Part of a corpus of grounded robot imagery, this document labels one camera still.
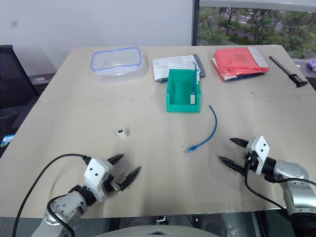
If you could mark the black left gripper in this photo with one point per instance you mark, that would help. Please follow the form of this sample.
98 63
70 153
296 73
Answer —
109 185

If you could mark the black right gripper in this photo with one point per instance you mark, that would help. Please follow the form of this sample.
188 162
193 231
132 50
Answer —
250 161

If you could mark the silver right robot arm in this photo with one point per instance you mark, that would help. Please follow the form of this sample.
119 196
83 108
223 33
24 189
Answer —
291 170

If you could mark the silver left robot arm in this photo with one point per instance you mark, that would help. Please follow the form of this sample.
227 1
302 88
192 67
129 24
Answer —
66 205

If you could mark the small white connector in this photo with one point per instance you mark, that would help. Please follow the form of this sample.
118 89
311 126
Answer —
124 133

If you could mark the silver robot torso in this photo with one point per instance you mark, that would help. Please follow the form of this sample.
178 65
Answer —
138 232

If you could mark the green plastic bin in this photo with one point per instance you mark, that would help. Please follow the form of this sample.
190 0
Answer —
182 107

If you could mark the red plastic packet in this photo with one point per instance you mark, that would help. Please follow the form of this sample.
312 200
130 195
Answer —
234 59

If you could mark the black plastic tool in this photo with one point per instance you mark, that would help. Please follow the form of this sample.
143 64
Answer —
295 77

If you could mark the clear container with blue lid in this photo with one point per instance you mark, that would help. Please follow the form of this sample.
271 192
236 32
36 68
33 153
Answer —
116 71

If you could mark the bagged white paper leaflet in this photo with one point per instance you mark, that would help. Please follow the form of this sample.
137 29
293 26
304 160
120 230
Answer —
170 63

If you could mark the purple object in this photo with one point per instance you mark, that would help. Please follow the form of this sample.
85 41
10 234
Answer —
312 64

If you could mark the blue card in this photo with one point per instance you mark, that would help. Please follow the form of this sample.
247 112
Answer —
7 139

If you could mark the black office chair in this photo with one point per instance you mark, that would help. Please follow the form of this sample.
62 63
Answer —
12 74

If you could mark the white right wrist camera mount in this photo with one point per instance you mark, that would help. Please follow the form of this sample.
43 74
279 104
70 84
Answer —
261 146

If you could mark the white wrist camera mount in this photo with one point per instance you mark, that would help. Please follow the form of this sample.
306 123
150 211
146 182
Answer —
261 146
95 170

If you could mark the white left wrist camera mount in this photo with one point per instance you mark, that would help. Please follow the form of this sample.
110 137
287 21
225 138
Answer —
95 170

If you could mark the dark window frame post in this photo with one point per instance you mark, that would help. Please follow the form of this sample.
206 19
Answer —
195 22

